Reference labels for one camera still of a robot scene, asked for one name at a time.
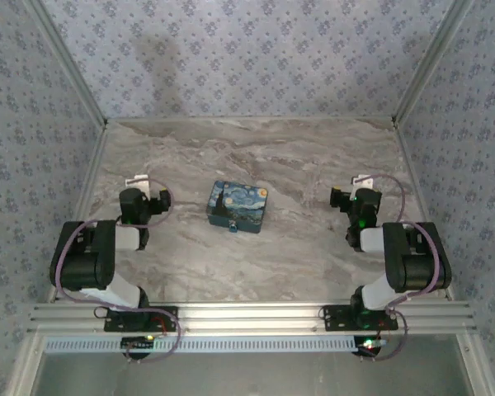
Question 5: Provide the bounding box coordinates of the left controller board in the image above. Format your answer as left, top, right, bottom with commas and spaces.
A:
120, 336, 157, 358

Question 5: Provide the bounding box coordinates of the controller board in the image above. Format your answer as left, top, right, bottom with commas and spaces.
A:
120, 336, 157, 358
353, 336, 388, 359

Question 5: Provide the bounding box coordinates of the starry night painted tin box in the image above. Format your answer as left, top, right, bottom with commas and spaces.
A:
206, 180, 270, 234

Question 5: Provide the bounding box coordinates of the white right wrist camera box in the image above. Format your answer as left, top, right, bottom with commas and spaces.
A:
351, 174, 377, 191

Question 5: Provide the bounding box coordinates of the aluminium frame post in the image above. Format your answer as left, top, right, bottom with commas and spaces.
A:
391, 0, 475, 127
24, 0, 109, 130

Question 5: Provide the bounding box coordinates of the right controller board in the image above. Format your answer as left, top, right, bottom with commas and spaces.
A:
353, 336, 388, 359

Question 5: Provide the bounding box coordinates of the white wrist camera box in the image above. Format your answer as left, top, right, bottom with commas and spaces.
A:
125, 174, 150, 191
351, 174, 377, 191

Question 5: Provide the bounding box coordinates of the aluminium side rail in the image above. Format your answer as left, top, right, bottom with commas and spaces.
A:
395, 123, 455, 301
49, 123, 111, 304

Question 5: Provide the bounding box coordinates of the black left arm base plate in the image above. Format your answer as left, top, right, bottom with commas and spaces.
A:
103, 305, 180, 333

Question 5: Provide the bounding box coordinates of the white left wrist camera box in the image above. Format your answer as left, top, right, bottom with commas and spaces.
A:
125, 174, 150, 191

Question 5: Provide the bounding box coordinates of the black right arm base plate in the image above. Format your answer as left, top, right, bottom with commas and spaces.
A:
321, 304, 399, 333

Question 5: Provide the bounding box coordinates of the slotted grey cable duct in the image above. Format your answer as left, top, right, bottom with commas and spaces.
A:
43, 335, 358, 356

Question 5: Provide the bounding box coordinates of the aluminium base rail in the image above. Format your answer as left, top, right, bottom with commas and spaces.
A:
27, 300, 478, 336

